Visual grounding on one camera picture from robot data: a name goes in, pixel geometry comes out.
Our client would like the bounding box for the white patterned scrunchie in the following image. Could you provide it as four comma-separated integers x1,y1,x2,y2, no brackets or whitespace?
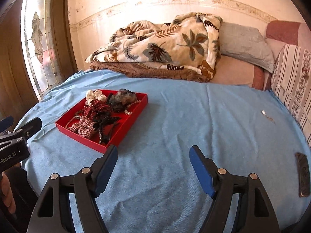
85,90,107,106

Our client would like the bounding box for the person's left hand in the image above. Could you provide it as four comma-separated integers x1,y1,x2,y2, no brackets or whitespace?
1,173,16,215

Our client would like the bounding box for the red polka dot scrunchie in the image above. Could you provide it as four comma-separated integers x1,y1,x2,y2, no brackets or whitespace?
81,99,111,122

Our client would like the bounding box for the striped floral pillow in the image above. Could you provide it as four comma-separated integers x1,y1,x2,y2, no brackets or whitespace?
271,44,310,145

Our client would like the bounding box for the red white plaid scrunchie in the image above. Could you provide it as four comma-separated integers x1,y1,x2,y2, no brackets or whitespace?
65,115,95,140

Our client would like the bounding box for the grey pillow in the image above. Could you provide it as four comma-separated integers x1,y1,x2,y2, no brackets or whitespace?
219,22,275,73

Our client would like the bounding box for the floral leaf quilt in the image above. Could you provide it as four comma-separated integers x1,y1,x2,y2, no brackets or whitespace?
85,12,222,82

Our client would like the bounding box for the small pearl bead bracelet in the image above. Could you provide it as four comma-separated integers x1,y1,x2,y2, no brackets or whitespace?
65,115,82,130

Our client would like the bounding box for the light blue towel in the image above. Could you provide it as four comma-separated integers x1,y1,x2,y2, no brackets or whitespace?
18,70,310,232

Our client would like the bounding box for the red tray box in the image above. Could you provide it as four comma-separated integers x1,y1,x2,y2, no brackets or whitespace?
55,89,148,153

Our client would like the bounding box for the silver pendant gold chain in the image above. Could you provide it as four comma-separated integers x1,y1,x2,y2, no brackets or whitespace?
261,109,276,124

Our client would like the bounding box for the pink bed sheet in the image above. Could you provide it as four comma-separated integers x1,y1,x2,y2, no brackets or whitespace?
211,21,310,90

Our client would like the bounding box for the black beaded hair clip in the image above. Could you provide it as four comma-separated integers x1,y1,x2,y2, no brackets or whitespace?
93,117,120,144

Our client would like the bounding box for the stained glass window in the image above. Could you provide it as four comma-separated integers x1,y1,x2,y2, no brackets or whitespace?
21,0,63,101

